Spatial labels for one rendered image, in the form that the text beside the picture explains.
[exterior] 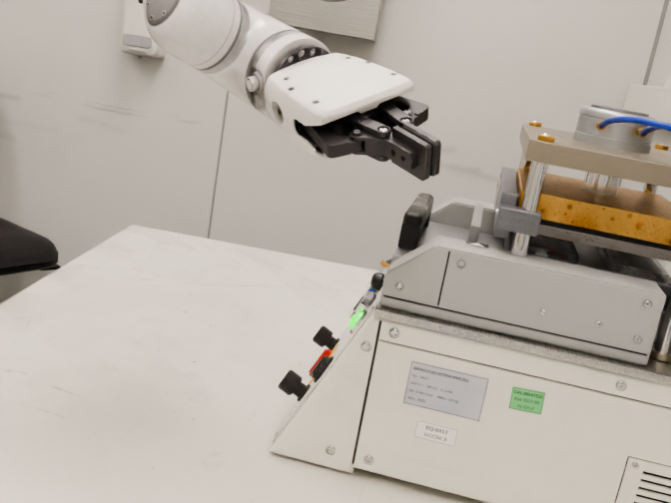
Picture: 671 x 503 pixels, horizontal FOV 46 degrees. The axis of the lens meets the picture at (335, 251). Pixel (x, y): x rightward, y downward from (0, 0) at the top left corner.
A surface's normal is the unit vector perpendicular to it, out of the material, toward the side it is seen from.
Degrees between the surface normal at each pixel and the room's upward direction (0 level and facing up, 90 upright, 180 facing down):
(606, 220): 90
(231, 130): 90
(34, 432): 0
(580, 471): 90
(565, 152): 90
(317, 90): 29
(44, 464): 0
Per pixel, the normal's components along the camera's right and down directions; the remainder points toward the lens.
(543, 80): -0.08, 0.23
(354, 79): -0.04, -0.80
